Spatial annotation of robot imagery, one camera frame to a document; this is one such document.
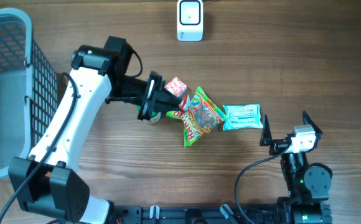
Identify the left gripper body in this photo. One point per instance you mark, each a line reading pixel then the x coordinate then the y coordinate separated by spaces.
pixel 152 89

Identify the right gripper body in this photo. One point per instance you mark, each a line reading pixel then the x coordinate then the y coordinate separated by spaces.
pixel 278 145

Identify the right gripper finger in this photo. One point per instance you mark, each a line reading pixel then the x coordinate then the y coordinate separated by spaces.
pixel 266 137
pixel 308 121

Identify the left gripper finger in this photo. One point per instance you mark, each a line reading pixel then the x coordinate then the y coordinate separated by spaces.
pixel 165 108
pixel 168 98

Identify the green lid jar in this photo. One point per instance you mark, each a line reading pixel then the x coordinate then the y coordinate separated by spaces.
pixel 155 116

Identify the small red white box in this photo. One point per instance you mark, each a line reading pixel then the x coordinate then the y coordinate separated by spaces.
pixel 176 87

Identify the teal tissue packet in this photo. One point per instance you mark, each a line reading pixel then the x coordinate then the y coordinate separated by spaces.
pixel 241 117

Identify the green Haribo candy bag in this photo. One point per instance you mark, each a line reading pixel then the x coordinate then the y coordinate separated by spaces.
pixel 202 116

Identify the red candy bar wrapper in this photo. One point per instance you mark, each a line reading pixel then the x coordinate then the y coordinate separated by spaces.
pixel 185 103

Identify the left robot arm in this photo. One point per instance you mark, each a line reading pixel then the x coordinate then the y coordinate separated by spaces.
pixel 46 182

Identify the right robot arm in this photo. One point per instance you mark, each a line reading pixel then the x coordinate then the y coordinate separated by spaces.
pixel 308 184

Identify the white barcode scanner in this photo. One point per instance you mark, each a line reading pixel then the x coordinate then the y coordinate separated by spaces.
pixel 190 20

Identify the grey plastic shopping basket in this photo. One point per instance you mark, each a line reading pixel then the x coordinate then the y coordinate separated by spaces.
pixel 28 88

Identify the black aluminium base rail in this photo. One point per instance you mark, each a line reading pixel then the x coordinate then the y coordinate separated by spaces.
pixel 259 213

